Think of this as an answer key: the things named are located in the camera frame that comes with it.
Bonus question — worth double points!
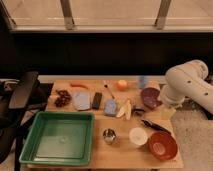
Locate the orange carrot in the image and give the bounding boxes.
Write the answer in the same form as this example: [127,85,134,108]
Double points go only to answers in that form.
[70,83,89,90]

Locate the wooden table board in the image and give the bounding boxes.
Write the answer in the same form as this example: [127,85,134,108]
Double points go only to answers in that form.
[27,79,185,170]

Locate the small dark clip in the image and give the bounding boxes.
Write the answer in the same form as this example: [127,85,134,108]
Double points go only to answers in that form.
[133,107,145,116]

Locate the small metal cup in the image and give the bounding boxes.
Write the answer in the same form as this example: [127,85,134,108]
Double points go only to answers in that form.
[103,129,116,144]

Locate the blue plastic cup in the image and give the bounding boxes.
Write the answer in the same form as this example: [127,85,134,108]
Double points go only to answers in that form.
[139,75,148,89]

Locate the red bowl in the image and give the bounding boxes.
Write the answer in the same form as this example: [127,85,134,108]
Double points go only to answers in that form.
[148,131,178,161]

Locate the white paper cup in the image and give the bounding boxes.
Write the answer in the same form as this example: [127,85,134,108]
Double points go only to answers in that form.
[129,127,148,147]

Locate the dark red grapes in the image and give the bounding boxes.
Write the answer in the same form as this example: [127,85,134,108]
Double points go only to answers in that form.
[54,90,72,107]

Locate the blue scrub brush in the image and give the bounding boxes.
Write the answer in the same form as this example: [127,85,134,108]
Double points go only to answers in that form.
[103,81,117,117]

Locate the orange fruit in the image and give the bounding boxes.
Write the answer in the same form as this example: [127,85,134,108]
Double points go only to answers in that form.
[117,80,128,91]

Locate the purple bowl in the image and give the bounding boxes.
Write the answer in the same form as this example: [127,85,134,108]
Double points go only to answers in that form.
[141,87,162,109]

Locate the black rectangular block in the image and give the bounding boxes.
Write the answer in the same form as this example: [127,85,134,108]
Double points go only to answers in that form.
[92,92,102,109]

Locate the black office chair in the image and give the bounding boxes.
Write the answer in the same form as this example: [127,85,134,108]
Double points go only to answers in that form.
[0,71,47,171]

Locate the green plastic tray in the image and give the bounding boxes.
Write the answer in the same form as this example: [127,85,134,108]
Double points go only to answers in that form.
[19,112,94,166]

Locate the black brush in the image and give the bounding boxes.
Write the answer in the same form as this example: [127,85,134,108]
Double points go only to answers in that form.
[141,119,171,135]

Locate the peeled banana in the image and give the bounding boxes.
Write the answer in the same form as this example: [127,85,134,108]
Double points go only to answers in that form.
[116,99,132,120]

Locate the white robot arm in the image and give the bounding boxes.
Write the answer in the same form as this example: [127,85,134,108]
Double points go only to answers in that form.
[159,60,213,120]

